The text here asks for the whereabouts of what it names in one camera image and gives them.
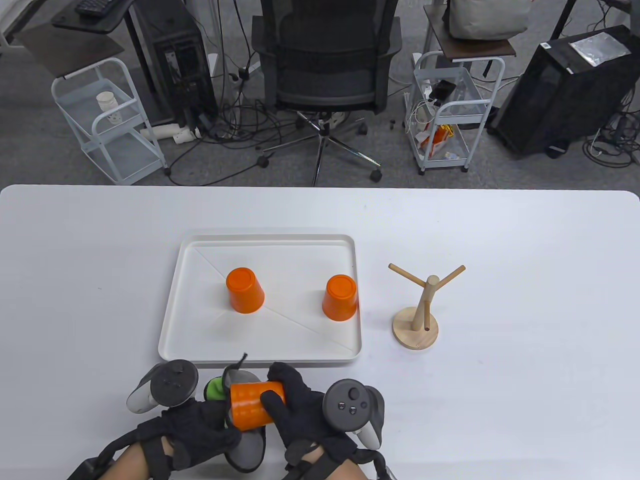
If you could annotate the white plastic tray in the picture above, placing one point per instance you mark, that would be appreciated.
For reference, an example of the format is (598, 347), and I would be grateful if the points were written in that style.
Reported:
(270, 255)

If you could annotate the grey and white left controller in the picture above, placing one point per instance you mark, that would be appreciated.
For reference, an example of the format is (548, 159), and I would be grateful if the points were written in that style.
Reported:
(172, 382)

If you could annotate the person's right hand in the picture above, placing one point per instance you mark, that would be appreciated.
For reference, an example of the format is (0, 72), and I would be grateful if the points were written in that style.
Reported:
(300, 405)

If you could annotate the grey and white right controller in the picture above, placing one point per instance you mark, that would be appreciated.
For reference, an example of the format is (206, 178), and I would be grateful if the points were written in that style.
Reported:
(347, 405)

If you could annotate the grey and white controller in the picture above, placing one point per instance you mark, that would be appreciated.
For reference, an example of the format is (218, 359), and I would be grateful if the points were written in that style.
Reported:
(172, 382)
(347, 405)

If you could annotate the black desk leg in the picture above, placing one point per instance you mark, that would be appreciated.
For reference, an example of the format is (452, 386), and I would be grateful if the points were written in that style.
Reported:
(565, 20)

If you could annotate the patterned paper cup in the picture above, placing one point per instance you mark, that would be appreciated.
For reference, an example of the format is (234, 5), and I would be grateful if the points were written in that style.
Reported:
(115, 118)

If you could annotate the black device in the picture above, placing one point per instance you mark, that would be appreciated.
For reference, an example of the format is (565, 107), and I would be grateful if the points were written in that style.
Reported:
(443, 90)

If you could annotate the white rolling cart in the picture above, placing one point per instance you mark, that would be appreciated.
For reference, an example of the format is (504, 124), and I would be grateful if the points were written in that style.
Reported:
(452, 107)
(122, 162)

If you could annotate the orange plastic cup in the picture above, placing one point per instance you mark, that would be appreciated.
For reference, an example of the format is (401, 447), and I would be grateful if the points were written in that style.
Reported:
(247, 405)
(341, 297)
(245, 292)

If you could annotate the black computer tower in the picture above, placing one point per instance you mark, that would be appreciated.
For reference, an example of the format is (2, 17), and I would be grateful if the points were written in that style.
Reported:
(550, 100)
(175, 40)

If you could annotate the black office chair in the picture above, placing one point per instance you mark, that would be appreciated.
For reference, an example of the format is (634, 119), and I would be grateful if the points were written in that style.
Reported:
(325, 50)

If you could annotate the person's left hand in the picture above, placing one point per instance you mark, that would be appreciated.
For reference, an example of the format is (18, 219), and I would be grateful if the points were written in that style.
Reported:
(200, 425)

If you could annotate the orange snack packet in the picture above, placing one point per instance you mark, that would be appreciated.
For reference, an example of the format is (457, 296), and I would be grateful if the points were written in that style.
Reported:
(436, 141)

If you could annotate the silver foil bag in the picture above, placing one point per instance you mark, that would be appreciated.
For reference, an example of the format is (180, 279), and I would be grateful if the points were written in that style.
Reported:
(599, 49)

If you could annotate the white tube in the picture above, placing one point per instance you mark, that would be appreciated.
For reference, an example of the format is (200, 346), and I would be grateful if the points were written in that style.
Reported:
(162, 132)

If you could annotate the beige fabric bag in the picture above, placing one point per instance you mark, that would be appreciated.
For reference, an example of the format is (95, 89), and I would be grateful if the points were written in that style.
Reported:
(487, 17)

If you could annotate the green hand towel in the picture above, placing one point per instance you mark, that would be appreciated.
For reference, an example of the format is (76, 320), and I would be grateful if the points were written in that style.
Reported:
(216, 390)

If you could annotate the dark wooden side table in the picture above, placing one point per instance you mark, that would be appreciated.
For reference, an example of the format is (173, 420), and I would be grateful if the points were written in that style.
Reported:
(480, 49)
(65, 52)

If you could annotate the person's left forearm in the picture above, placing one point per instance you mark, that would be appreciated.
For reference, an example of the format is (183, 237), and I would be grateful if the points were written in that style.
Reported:
(132, 464)

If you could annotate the black keyboard shelf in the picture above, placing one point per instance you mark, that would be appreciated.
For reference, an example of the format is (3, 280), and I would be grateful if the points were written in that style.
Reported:
(100, 25)

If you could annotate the black keyboard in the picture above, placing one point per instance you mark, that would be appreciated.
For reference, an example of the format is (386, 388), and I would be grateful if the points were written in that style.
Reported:
(94, 7)

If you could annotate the wooden cup rack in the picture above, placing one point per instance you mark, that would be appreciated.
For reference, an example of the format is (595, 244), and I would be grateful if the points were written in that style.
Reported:
(415, 335)

